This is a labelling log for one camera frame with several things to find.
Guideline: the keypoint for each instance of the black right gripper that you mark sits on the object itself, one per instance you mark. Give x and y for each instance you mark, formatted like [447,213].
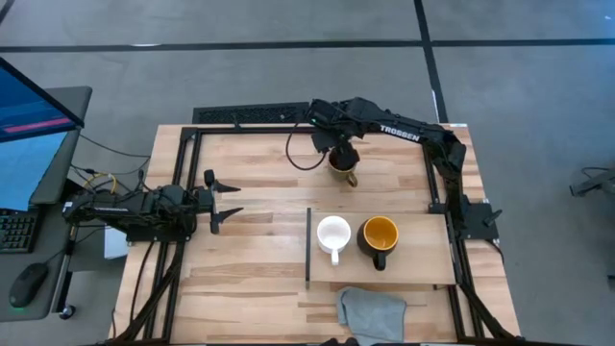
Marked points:
[348,125]

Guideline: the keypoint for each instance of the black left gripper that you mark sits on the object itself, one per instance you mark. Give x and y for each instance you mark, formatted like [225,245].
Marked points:
[204,201]

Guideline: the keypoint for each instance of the olive green glazed mug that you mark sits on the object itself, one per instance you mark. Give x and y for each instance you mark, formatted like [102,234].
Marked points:
[346,177]

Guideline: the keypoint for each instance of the white ceramic mug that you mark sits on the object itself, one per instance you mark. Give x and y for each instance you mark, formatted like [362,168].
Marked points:
[334,233]

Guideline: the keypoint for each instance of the black mug yellow inside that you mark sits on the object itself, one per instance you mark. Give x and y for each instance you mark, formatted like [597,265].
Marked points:
[380,233]

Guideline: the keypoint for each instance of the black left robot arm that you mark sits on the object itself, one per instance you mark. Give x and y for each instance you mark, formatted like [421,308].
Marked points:
[144,211]

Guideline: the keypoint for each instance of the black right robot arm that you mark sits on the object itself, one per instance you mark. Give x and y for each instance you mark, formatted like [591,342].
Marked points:
[408,134]

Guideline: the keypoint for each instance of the black shelf leg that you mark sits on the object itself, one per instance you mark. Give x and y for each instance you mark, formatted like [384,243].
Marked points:
[308,250]

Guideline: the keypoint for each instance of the wooden shelf board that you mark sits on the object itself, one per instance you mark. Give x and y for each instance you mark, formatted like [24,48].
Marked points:
[423,250]

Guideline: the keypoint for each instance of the black floor vent grille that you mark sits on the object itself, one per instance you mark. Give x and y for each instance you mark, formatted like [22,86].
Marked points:
[250,114]

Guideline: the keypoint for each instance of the white box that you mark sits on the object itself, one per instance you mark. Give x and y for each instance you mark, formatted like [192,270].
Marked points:
[115,245]

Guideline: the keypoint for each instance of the grey terry cloth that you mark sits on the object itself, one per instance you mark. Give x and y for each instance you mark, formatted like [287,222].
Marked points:
[372,314]

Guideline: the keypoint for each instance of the grey computer desk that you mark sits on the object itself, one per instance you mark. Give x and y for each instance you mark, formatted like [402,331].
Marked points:
[50,250]

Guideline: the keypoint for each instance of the black desk caster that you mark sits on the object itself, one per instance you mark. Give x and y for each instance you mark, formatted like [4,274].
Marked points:
[67,312]

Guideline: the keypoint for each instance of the monitor with pale screen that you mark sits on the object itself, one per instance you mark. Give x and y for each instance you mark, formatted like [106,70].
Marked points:
[19,168]

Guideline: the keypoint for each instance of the black keyboard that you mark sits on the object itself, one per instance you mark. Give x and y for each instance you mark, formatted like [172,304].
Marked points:
[17,230]

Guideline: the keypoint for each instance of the black computer mouse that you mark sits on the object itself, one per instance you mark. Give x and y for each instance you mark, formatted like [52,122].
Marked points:
[26,286]

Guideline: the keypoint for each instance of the monitor with red bar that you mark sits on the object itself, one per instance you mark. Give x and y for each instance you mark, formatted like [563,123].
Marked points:
[29,106]

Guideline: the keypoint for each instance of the black stand base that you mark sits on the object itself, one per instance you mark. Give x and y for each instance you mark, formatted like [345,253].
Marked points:
[600,182]

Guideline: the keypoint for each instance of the black aluminium table frame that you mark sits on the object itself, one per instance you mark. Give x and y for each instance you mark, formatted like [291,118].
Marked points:
[240,130]

